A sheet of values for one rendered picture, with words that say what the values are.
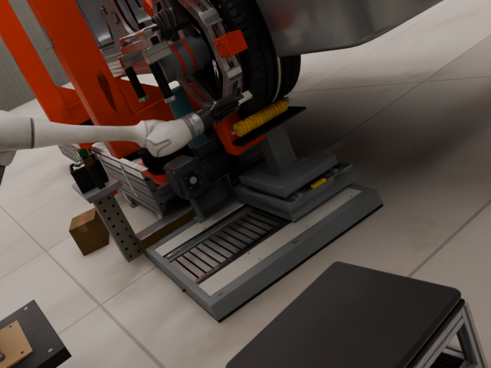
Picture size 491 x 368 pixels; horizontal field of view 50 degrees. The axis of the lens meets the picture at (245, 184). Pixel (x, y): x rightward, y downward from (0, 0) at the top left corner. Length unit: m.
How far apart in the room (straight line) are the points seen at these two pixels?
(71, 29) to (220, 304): 1.36
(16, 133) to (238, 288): 0.91
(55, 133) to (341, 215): 1.10
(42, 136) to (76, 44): 0.81
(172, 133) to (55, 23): 0.86
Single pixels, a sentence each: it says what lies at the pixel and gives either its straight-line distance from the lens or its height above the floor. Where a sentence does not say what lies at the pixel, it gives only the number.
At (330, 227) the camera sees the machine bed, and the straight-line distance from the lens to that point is 2.09.
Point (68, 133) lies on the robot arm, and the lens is 1.80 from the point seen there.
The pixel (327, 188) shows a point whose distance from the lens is 2.23.
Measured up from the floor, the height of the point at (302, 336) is 0.34.
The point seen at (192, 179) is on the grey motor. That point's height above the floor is 0.32.
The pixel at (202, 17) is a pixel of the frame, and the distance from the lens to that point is 1.93.
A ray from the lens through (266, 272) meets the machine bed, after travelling 1.97.
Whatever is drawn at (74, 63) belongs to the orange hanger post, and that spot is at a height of 1.00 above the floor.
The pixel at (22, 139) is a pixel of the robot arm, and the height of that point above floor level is 0.87.
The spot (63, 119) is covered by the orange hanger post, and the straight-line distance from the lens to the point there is 4.43.
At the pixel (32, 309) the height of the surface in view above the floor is 0.30.
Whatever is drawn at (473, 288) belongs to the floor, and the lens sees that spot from 1.69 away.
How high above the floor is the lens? 1.04
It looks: 20 degrees down
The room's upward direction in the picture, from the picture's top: 24 degrees counter-clockwise
